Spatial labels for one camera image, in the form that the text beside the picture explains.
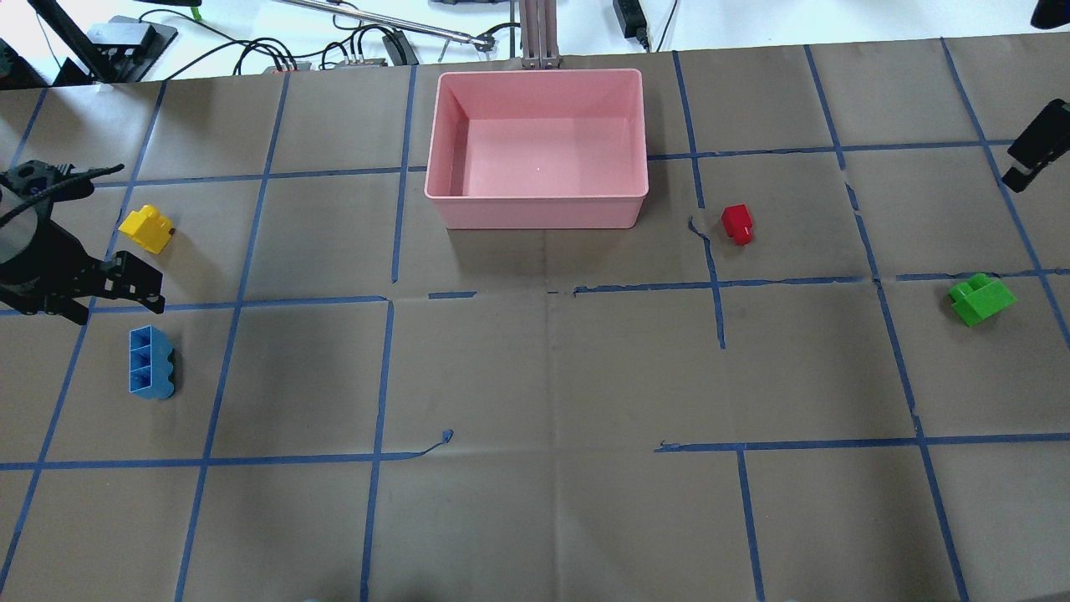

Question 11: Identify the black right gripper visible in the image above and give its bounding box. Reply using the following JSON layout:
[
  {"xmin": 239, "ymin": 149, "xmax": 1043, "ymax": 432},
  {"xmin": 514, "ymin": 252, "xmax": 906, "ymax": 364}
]
[{"xmin": 1002, "ymin": 98, "xmax": 1069, "ymax": 192}]

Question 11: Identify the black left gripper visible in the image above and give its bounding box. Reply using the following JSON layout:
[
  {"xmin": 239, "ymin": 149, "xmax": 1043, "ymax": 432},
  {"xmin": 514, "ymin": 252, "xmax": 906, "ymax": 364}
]
[{"xmin": 1, "ymin": 161, "xmax": 166, "ymax": 325}]

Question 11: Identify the blue toy block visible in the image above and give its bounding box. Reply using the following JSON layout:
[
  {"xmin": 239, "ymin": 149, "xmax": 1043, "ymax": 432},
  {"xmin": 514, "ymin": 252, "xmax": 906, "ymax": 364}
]
[{"xmin": 129, "ymin": 325, "xmax": 175, "ymax": 400}]

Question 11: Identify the green toy block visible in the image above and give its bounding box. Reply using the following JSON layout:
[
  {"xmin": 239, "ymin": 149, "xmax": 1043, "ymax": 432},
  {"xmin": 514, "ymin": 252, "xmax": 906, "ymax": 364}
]
[{"xmin": 948, "ymin": 272, "xmax": 1017, "ymax": 327}]

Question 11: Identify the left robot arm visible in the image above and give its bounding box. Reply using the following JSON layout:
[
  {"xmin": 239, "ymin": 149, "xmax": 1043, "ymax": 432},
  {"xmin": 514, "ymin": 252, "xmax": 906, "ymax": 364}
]
[{"xmin": 1, "ymin": 160, "xmax": 166, "ymax": 325}]

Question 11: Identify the pink plastic box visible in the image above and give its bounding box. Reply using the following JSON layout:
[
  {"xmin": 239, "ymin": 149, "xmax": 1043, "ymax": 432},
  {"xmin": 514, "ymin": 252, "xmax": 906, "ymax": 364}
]
[{"xmin": 424, "ymin": 70, "xmax": 649, "ymax": 230}]

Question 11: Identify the yellow toy block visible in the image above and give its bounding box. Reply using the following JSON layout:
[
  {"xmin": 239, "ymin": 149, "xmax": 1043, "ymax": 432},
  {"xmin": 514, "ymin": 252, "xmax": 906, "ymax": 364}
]
[{"xmin": 118, "ymin": 203, "xmax": 175, "ymax": 254}]

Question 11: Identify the red toy block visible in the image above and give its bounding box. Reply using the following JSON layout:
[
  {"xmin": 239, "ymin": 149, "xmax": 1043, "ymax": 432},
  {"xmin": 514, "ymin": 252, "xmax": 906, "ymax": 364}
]
[{"xmin": 720, "ymin": 203, "xmax": 754, "ymax": 245}]

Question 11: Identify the black power adapter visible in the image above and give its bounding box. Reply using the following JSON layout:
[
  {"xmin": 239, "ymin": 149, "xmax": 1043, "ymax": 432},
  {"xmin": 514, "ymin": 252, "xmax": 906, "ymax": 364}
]
[{"xmin": 611, "ymin": 0, "xmax": 652, "ymax": 51}]

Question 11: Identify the black cable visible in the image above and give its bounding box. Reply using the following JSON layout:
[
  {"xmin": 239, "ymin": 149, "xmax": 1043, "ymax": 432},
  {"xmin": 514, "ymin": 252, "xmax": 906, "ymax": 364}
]
[{"xmin": 134, "ymin": 7, "xmax": 402, "ymax": 78}]

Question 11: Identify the aluminium frame post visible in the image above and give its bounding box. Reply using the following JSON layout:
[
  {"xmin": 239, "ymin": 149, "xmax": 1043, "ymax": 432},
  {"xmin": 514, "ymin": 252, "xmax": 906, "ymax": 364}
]
[{"xmin": 519, "ymin": 0, "xmax": 562, "ymax": 70}]

